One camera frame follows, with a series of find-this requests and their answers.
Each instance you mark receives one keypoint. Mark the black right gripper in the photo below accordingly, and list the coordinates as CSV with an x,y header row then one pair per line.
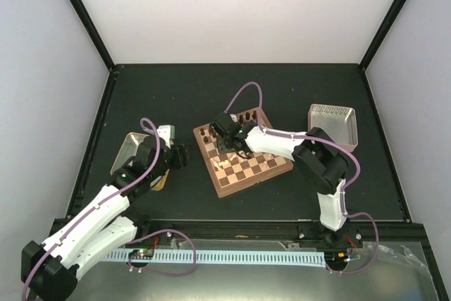
x,y
222,148

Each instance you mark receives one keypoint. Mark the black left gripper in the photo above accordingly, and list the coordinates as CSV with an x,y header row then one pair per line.
x,y
181,158

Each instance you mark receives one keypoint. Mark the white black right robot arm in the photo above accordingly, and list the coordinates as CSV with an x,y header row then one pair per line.
x,y
318,158

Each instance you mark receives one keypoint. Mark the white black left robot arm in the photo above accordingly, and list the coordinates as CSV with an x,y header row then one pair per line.
x,y
53,268

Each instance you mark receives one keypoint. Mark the light chess pieces pile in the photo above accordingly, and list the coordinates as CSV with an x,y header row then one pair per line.
x,y
238,163

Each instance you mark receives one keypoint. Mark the wooden chess board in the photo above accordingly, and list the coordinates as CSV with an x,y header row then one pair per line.
x,y
227,182

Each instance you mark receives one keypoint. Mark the dark chess pieces row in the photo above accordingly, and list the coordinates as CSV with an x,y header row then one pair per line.
x,y
250,116

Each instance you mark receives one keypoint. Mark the metal tray yellow rim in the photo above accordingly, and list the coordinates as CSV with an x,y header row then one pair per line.
x,y
134,153

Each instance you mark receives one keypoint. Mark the pink plastic bin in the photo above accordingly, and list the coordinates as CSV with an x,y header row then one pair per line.
x,y
339,122

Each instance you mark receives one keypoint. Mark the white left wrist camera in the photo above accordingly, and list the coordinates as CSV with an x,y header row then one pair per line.
x,y
167,134

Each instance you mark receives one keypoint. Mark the black mounting rail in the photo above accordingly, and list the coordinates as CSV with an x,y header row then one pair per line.
x,y
309,231

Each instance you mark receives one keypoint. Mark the light blue slotted cable duct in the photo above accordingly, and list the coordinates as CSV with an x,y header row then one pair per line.
x,y
234,257

